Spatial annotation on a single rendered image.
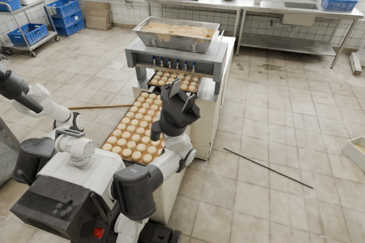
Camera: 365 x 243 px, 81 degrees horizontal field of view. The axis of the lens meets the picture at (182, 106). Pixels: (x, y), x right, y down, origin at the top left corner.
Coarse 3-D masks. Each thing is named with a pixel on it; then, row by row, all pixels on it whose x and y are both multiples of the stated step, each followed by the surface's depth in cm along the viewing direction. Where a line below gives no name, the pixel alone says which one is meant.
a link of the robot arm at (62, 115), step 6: (60, 108) 97; (66, 108) 102; (48, 114) 93; (54, 114) 95; (60, 114) 97; (66, 114) 100; (72, 114) 104; (78, 114) 107; (60, 120) 100; (66, 120) 103; (72, 120) 103
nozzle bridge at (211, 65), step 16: (128, 48) 157; (144, 48) 157; (160, 48) 157; (208, 48) 157; (224, 48) 157; (128, 64) 165; (144, 64) 165; (160, 64) 165; (192, 64) 158; (208, 64) 154; (224, 64) 167
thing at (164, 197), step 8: (184, 168) 195; (176, 176) 165; (168, 184) 144; (176, 184) 172; (160, 192) 132; (168, 192) 149; (176, 192) 178; (160, 200) 139; (168, 200) 155; (160, 208) 147; (168, 208) 160; (152, 216) 161; (160, 216) 156; (168, 216) 167; (160, 224) 167
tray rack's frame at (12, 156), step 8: (0, 144) 220; (0, 152) 212; (8, 152) 212; (0, 160) 205; (8, 160) 205; (16, 160) 205; (0, 168) 198; (8, 168) 198; (0, 176) 192; (8, 176) 192; (0, 184) 188
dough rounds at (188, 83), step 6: (156, 78) 173; (162, 78) 173; (168, 78) 177; (174, 78) 175; (180, 78) 173; (186, 78) 173; (198, 78) 175; (156, 84) 170; (162, 84) 168; (180, 84) 170; (186, 84) 168; (192, 84) 167; (198, 84) 170; (186, 90) 164; (192, 90) 162
